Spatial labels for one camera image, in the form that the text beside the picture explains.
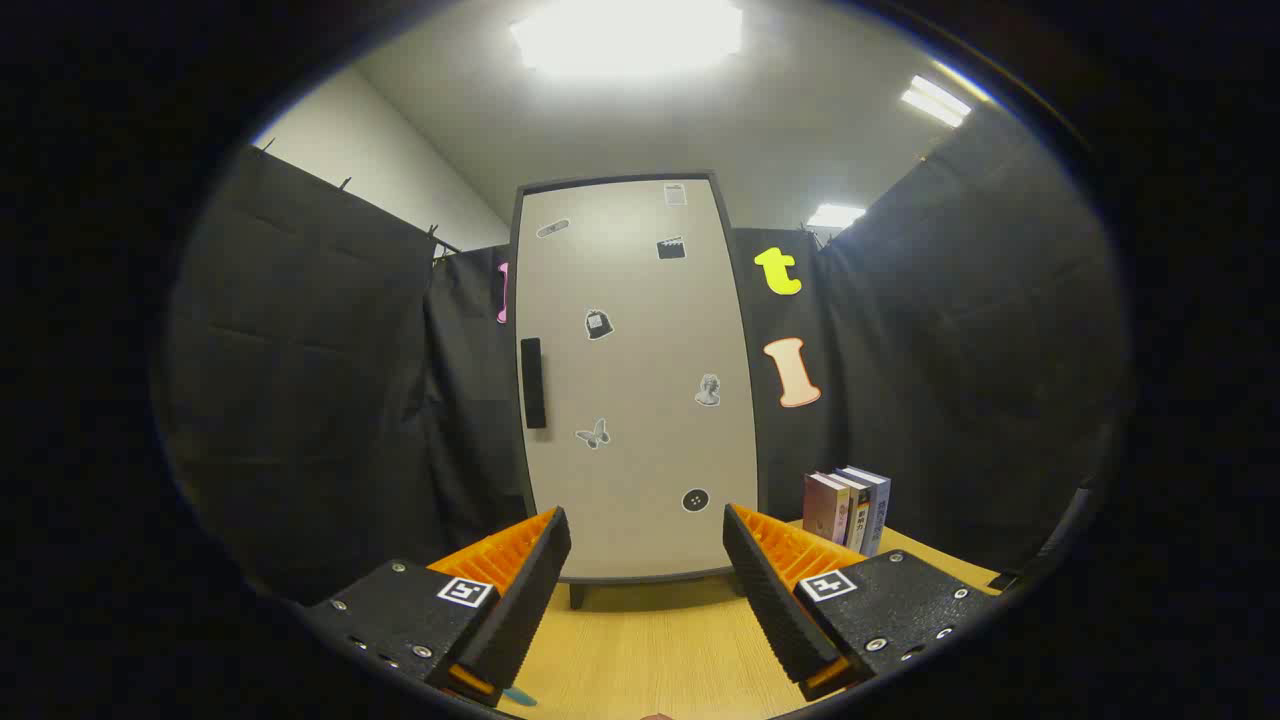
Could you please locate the black backdrop cloth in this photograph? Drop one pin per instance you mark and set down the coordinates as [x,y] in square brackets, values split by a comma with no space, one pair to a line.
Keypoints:
[300,350]

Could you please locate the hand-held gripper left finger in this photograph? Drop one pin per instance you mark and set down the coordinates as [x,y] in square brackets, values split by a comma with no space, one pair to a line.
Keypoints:
[520,600]

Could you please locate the large ceiling light panel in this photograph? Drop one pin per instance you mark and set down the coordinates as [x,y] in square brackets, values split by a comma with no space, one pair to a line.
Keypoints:
[625,35]

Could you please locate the dark grey cabinet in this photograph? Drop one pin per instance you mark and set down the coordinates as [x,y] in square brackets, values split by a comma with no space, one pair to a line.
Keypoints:
[742,300]

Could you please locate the beige cabinet door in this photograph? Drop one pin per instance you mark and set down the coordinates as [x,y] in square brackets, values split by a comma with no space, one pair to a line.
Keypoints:
[640,380]

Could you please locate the blue spine book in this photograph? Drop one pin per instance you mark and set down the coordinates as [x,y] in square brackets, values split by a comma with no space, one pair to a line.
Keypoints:
[878,512]

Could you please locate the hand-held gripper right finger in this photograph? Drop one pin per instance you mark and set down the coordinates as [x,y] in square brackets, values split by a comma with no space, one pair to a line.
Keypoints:
[775,600]

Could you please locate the yellow spine book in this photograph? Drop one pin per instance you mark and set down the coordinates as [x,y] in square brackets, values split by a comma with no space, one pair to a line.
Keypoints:
[858,515]

